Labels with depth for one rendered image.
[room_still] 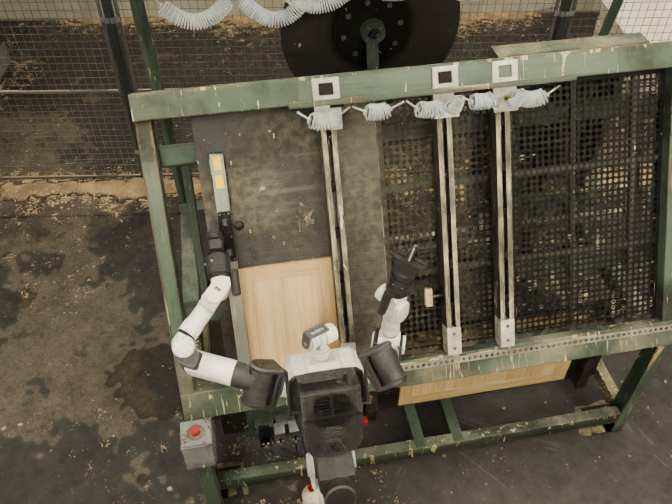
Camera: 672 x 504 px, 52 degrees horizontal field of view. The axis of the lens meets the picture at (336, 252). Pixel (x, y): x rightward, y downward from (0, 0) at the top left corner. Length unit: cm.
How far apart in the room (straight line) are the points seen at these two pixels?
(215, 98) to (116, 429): 208
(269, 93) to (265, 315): 89
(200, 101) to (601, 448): 271
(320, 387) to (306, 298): 63
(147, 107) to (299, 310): 99
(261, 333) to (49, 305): 211
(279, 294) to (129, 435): 148
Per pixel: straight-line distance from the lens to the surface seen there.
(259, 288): 276
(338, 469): 248
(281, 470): 349
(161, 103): 255
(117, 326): 439
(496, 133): 278
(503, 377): 364
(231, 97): 254
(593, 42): 332
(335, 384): 226
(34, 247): 507
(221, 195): 264
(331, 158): 265
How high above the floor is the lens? 329
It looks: 45 degrees down
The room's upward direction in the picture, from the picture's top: straight up
